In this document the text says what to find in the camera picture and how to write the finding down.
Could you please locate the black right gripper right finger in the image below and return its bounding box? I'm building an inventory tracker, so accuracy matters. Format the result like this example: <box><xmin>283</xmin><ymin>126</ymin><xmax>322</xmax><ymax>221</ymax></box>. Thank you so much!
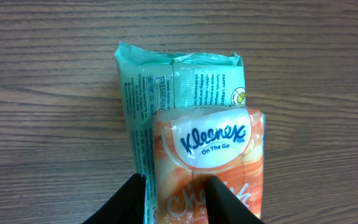
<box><xmin>204</xmin><ymin>175</ymin><xmax>265</xmax><ymax>224</ymax></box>

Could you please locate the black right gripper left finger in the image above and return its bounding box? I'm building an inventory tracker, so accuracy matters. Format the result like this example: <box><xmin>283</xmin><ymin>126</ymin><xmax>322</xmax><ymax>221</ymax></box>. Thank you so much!
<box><xmin>83</xmin><ymin>173</ymin><xmax>146</xmax><ymax>224</ymax></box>

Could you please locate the orange Kleenex tissue pack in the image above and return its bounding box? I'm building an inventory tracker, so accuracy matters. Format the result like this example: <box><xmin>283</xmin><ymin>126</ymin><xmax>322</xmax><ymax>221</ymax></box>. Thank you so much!
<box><xmin>154</xmin><ymin>105</ymin><xmax>265</xmax><ymax>223</ymax></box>

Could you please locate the teal orange soup packet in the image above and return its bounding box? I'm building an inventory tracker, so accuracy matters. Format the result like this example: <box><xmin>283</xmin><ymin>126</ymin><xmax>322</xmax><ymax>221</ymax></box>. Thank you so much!
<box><xmin>115</xmin><ymin>42</ymin><xmax>246</xmax><ymax>224</ymax></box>

